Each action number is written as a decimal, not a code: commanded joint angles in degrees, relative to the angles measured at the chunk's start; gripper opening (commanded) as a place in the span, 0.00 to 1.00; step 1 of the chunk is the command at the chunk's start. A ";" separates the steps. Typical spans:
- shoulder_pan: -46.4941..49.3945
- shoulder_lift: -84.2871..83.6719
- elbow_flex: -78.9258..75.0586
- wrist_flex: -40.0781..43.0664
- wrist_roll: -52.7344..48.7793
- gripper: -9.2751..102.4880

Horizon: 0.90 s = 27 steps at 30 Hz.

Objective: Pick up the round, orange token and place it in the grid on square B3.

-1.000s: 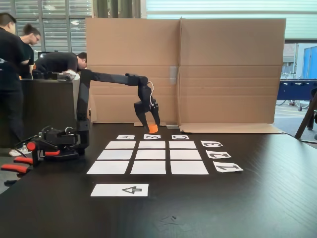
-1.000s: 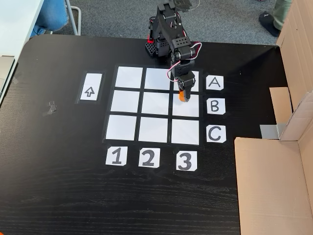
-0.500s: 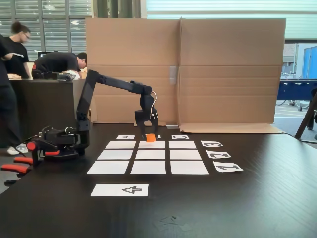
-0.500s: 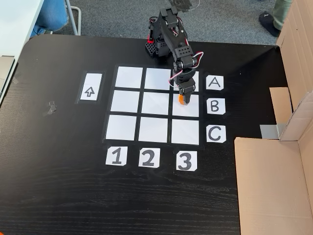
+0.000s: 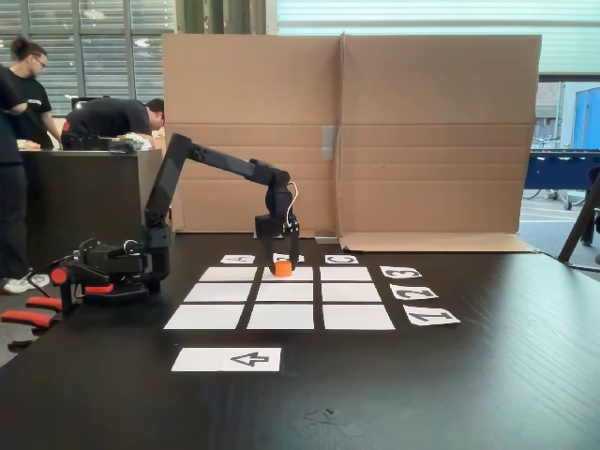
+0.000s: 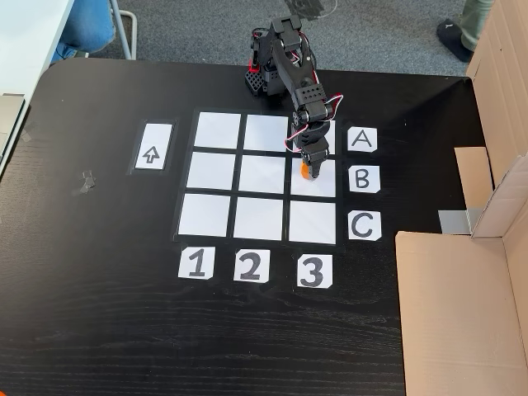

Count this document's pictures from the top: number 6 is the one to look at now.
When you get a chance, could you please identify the white paper grid square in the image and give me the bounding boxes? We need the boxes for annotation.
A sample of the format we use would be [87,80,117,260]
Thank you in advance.
[238,154,286,194]
[290,119,337,156]
[233,196,285,240]
[186,152,238,192]
[290,158,337,197]
[177,193,231,238]
[193,111,242,149]
[243,114,289,152]
[288,200,337,243]

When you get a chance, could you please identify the letter A paper label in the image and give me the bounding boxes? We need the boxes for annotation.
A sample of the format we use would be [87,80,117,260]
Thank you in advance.
[346,127,378,153]

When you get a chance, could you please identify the letter B paper label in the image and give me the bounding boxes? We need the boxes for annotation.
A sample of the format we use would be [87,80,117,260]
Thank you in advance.
[348,165,381,193]

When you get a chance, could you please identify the letter C paper label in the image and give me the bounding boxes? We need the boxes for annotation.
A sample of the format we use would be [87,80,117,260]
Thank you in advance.
[347,210,382,241]

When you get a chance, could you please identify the number 3 paper label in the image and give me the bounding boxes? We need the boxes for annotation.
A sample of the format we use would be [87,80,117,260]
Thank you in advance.
[296,254,333,289]

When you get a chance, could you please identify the number 2 paper label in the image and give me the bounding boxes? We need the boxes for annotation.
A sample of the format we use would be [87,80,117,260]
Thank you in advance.
[233,248,271,283]

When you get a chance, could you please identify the arrow paper sheet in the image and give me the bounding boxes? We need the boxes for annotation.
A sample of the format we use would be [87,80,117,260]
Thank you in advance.
[134,122,173,171]

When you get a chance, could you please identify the number 1 paper label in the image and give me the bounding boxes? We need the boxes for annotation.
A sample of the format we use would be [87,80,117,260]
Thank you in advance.
[177,246,215,280]

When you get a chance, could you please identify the brown cardboard screen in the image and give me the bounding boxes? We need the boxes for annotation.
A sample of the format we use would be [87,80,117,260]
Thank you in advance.
[394,0,528,396]

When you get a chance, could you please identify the clear tape scraps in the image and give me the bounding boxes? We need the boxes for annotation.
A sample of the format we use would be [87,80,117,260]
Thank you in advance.
[73,170,97,196]

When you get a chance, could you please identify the white desk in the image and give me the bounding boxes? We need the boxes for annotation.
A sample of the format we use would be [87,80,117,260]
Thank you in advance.
[0,0,75,178]

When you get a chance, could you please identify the white red servo cable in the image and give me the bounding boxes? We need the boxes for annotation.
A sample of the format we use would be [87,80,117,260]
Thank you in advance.
[284,94,344,152]

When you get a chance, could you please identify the metal chair frame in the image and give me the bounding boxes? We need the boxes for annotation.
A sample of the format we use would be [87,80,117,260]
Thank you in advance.
[109,0,138,61]

